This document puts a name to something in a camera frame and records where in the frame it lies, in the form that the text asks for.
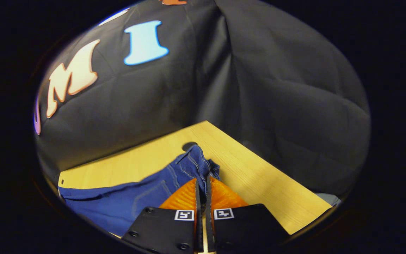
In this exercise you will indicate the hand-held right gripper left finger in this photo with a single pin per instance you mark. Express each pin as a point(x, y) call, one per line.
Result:
point(199, 225)

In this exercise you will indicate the blue denim jeans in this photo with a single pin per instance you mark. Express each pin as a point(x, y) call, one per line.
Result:
point(118, 204)

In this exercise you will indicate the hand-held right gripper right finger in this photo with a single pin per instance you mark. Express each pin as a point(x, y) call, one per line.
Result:
point(209, 225)

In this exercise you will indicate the black backdrop cloth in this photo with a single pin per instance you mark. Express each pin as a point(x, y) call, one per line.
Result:
point(259, 88)

